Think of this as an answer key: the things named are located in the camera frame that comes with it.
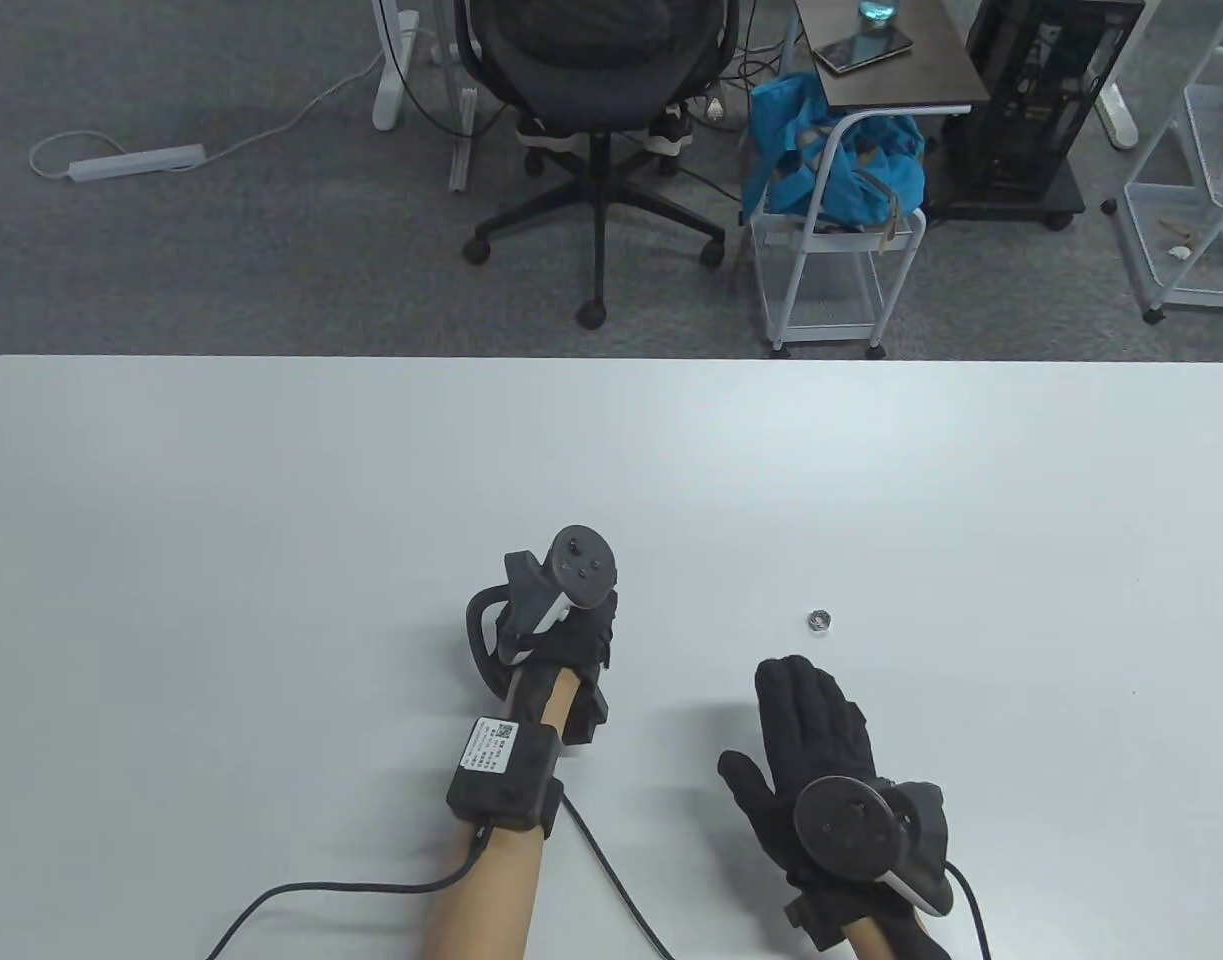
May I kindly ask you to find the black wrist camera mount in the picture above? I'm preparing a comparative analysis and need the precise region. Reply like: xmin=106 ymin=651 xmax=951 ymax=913
xmin=783 ymin=888 xmax=857 ymax=953
xmin=559 ymin=668 xmax=613 ymax=748

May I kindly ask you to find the person's right forearm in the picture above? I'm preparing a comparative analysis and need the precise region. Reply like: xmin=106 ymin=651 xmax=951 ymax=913
xmin=843 ymin=915 xmax=917 ymax=960

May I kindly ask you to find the black camera cable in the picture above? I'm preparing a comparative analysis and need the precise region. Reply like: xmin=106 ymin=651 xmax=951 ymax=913
xmin=943 ymin=860 xmax=994 ymax=960
xmin=559 ymin=790 xmax=677 ymax=960

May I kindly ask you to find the black glove strap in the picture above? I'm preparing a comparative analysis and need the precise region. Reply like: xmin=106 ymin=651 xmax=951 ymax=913
xmin=465 ymin=585 xmax=520 ymax=703
xmin=883 ymin=905 xmax=954 ymax=960

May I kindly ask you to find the person's left hand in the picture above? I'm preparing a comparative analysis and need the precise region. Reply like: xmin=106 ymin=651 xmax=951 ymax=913
xmin=516 ymin=588 xmax=622 ymax=706

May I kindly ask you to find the white desk leg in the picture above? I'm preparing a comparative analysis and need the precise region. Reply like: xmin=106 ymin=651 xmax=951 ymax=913
xmin=449 ymin=0 xmax=484 ymax=193
xmin=1093 ymin=0 xmax=1142 ymax=151
xmin=371 ymin=0 xmax=422 ymax=131

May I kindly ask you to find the grey labelled forearm pack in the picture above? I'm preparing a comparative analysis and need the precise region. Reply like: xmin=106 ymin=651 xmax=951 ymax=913
xmin=446 ymin=715 xmax=565 ymax=833

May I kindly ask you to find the white power strip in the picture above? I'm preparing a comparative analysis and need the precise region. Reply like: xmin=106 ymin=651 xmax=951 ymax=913
xmin=68 ymin=143 xmax=208 ymax=184

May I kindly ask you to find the person's right hand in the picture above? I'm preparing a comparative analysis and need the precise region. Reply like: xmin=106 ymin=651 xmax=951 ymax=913
xmin=718 ymin=655 xmax=947 ymax=916

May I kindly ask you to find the person's left forearm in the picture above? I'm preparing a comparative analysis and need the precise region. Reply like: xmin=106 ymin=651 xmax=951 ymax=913
xmin=421 ymin=665 xmax=582 ymax=960

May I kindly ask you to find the white wire trolley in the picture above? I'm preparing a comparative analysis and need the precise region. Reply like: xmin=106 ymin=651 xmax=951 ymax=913
xmin=749 ymin=105 xmax=930 ymax=359

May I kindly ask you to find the blue fabric bag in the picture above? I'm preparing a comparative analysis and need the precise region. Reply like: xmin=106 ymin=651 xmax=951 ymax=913
xmin=739 ymin=70 xmax=928 ymax=233

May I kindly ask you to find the white power cable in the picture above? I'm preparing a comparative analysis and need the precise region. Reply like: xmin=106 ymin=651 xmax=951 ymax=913
xmin=29 ymin=45 xmax=390 ymax=181

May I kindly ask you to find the white wire shelf cart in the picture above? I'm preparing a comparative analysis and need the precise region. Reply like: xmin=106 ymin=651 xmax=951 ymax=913
xmin=1103 ymin=0 xmax=1223 ymax=329

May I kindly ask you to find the black mesh office chair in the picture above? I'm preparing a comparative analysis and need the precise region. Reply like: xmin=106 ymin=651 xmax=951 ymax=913
xmin=454 ymin=0 xmax=742 ymax=331

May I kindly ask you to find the brown side table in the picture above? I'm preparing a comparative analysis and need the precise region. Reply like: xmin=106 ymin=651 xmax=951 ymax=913
xmin=793 ymin=0 xmax=992 ymax=113

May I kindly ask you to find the grey and black hand controller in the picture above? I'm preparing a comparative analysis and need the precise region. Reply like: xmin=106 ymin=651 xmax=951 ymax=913
xmin=504 ymin=524 xmax=621 ymax=663
xmin=793 ymin=775 xmax=959 ymax=917

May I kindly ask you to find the smartphone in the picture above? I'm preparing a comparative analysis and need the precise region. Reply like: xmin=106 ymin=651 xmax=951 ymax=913
xmin=813 ymin=28 xmax=915 ymax=75

